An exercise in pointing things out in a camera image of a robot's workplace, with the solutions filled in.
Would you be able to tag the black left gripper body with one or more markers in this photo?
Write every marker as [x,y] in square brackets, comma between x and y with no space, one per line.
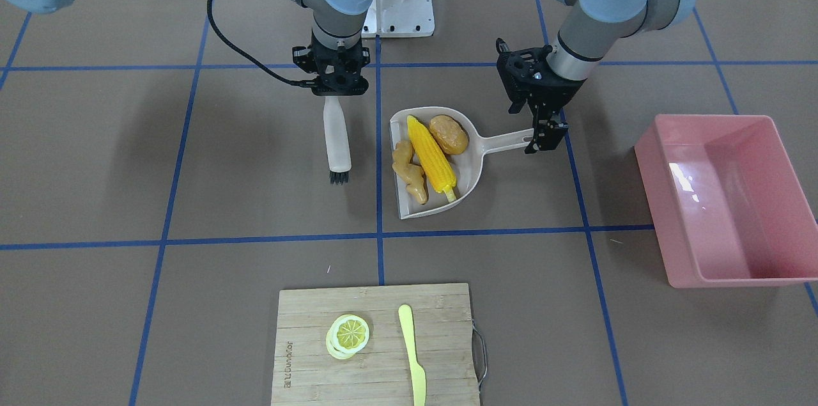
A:
[548,96]

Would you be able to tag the pink plastic bin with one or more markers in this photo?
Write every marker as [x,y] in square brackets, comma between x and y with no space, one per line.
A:
[727,207]

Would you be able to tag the yellow plastic toy knife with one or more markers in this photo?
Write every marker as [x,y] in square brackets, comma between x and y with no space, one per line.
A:
[417,372]

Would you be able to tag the wooden cutting board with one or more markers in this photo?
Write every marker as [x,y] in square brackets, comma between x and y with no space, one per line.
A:
[306,374]

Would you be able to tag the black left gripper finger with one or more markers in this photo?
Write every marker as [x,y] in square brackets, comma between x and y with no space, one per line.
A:
[548,133]

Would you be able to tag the yellow toy lemon slice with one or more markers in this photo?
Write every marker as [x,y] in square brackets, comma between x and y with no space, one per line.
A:
[347,336]

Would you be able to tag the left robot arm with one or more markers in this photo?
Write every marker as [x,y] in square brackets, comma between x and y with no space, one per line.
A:
[593,26]

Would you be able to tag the tan toy ginger root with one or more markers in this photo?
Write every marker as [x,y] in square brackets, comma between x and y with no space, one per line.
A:
[412,175]

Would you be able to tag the yellow toy corn cob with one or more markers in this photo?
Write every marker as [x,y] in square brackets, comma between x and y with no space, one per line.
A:
[439,171]

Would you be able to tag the brown toy potato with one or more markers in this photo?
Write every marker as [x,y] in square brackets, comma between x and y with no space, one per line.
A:
[449,134]

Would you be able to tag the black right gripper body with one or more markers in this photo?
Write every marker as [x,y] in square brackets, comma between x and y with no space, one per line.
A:
[305,59]

